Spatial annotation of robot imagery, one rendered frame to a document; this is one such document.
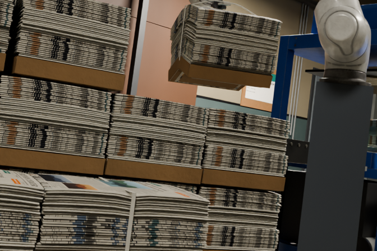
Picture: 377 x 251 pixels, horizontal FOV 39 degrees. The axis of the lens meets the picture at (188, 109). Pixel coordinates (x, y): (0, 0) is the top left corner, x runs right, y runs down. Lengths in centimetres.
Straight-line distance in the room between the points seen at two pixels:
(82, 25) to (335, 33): 83
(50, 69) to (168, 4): 495
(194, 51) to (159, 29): 449
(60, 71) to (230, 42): 59
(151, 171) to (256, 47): 56
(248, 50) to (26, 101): 74
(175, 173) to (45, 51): 49
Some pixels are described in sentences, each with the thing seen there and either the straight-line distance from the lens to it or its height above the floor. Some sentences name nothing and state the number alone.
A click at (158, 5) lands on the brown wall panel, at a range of 619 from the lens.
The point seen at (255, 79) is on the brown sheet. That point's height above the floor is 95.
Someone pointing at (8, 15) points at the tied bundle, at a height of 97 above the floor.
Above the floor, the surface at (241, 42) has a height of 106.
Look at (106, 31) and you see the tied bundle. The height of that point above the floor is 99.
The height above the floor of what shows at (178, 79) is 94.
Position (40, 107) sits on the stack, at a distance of 138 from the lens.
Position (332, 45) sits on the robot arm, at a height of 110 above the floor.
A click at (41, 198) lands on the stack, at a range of 110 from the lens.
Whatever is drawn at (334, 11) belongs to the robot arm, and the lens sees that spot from 181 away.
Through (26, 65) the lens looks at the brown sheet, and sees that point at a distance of 138.
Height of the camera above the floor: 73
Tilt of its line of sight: 3 degrees up
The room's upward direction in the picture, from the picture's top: 7 degrees clockwise
